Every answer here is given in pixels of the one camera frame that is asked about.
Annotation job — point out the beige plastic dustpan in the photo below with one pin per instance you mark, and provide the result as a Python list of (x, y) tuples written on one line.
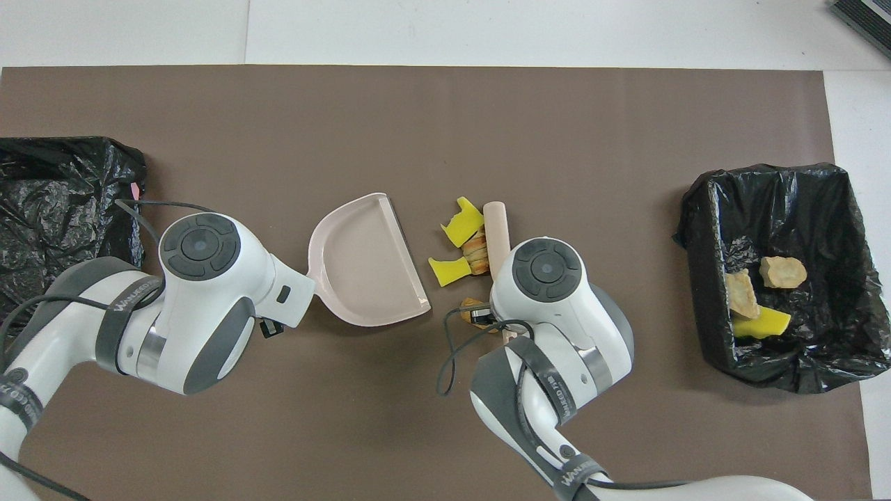
[(362, 264)]

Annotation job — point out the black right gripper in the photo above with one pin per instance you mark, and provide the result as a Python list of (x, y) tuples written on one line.
[(482, 316)]

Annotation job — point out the bin with black plastic bag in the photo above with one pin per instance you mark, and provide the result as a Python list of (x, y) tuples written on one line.
[(821, 223), (56, 181)]

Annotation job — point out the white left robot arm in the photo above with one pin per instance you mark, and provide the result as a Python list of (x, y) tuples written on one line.
[(209, 313)]

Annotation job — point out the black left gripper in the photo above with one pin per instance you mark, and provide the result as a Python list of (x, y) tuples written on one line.
[(271, 329)]

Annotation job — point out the small yellow green sponge piece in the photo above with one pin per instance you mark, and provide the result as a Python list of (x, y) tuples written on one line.
[(445, 273)]

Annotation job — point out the beige hand brush black bristles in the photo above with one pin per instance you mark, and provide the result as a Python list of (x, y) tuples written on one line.
[(496, 229)]

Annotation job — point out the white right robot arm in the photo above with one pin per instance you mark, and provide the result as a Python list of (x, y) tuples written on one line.
[(550, 313)]

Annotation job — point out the dark ribbed device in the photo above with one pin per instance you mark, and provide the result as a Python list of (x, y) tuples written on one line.
[(866, 17)]

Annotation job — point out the brown table mat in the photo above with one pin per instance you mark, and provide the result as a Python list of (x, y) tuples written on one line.
[(418, 125)]

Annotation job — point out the striped croissant piece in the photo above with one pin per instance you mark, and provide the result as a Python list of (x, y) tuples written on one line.
[(476, 254)]

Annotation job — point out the beige foam chunk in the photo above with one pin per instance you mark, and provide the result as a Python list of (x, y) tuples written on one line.
[(783, 273), (742, 296)]

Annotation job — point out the plain yellow sponge piece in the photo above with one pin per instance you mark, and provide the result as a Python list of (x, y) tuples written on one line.
[(766, 323)]

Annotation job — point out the brown oval bread roll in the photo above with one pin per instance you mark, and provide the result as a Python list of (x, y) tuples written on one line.
[(468, 305)]

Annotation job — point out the notched yellow sponge piece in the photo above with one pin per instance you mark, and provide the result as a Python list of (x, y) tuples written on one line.
[(463, 226)]

